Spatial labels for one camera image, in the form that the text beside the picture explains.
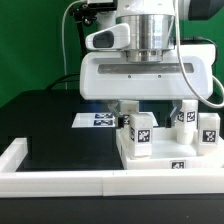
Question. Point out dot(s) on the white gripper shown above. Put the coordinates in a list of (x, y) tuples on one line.
[(182, 74)]

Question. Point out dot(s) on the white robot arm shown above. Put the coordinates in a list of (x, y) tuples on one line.
[(138, 54)]

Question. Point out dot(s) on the white square table top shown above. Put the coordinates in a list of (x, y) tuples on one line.
[(168, 154)]

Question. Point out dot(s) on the white u-shaped obstacle fence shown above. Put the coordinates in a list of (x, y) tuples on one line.
[(15, 184)]

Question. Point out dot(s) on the white marker tag sheet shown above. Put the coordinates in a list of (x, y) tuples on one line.
[(99, 120)]

